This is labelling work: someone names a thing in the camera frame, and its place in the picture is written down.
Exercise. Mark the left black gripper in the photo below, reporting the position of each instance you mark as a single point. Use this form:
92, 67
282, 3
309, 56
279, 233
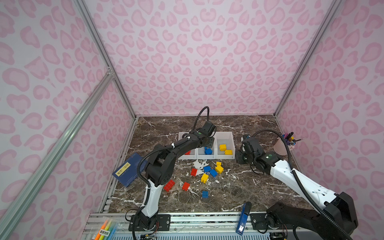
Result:
210, 144

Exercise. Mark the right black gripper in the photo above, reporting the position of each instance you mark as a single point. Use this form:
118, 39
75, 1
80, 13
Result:
239, 155

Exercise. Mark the blue lego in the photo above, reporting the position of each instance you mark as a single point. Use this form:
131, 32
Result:
208, 152
207, 169
213, 173
205, 194

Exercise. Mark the red lego brick small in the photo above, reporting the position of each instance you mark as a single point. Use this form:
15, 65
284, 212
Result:
194, 172

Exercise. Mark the long red lego brick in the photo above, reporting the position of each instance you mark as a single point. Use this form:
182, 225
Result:
169, 185

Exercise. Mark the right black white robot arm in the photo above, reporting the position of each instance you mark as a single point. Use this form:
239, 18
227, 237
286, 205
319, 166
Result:
333, 216

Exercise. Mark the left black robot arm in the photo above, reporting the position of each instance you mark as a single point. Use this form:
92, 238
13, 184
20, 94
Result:
156, 168

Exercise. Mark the white bin middle compartment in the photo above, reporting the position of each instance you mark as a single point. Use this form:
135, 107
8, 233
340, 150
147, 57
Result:
200, 152

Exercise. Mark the white bin right compartment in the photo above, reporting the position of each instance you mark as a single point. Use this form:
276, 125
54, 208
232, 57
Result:
224, 138

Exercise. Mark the pink pen cup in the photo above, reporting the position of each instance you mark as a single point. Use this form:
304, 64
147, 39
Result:
287, 139

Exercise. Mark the blue stapler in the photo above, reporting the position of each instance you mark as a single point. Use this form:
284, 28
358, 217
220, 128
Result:
241, 226

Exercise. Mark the blue lego front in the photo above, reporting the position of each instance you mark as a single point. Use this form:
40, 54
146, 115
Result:
205, 194

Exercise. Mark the dark blue notebook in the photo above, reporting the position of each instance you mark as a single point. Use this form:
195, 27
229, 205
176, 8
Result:
127, 172

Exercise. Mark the highlighter pen pack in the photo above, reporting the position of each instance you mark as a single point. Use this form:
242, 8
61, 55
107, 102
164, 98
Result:
107, 231

